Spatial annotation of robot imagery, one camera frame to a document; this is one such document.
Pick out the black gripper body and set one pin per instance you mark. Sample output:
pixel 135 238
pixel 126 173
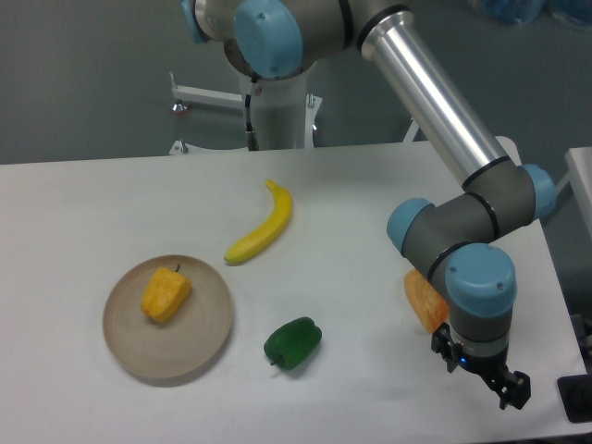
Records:
pixel 483 358

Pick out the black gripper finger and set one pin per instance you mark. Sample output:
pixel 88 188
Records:
pixel 443 344
pixel 512 388

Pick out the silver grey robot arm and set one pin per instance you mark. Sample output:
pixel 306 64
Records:
pixel 450 245

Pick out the orange bell pepper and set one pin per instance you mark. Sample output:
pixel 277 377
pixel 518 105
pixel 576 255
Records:
pixel 429 306

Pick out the green bell pepper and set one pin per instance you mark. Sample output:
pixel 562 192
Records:
pixel 290 345

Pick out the beige round plate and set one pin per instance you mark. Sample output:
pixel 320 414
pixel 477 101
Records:
pixel 179 349

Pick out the black device at right edge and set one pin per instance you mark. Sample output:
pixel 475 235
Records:
pixel 575 394

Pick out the yellow banana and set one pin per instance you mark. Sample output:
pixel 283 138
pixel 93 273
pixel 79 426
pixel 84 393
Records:
pixel 255 242

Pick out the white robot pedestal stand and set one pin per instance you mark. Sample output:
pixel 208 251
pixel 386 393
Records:
pixel 276 114

